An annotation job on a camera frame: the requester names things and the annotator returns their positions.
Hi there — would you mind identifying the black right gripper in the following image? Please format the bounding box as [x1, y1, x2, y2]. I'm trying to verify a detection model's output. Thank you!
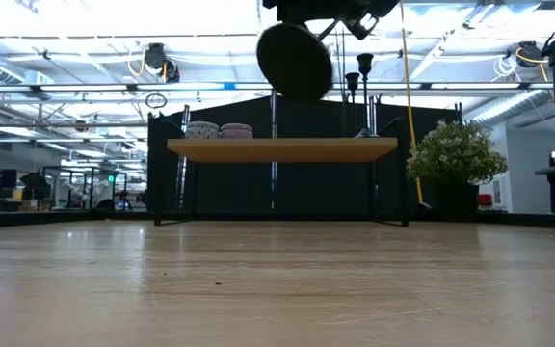
[261, 0, 401, 41]

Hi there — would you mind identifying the purple patterned candle holder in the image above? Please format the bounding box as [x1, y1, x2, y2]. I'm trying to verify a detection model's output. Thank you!
[218, 122, 253, 141]

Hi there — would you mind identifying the white blue patterned candle holder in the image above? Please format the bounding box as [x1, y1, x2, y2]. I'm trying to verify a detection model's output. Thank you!
[184, 120, 221, 141]

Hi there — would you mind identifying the silver metal pole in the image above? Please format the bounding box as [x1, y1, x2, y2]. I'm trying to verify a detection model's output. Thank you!
[368, 94, 380, 131]
[174, 103, 192, 211]
[269, 89, 279, 211]

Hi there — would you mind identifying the wooden shelf with black legs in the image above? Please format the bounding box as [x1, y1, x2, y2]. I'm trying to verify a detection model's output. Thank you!
[153, 113, 410, 227]

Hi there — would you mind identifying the potted green plant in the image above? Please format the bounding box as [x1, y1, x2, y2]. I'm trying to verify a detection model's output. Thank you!
[405, 119, 510, 223]

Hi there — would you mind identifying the black backdrop panel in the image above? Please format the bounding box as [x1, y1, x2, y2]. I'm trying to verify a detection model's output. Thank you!
[145, 94, 464, 216]

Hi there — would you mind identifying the background robot workstation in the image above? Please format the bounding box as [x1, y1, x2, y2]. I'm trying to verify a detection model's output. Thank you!
[40, 166, 129, 212]

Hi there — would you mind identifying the yellow hanging cable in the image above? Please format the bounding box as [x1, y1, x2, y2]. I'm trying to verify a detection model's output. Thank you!
[399, 0, 427, 209]

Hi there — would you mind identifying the black ceiling cable reel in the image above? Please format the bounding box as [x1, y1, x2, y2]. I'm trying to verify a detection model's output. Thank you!
[515, 40, 550, 69]
[142, 41, 182, 84]

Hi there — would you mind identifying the black aluminium table frame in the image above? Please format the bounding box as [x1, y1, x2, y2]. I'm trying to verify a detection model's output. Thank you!
[0, 210, 555, 231]

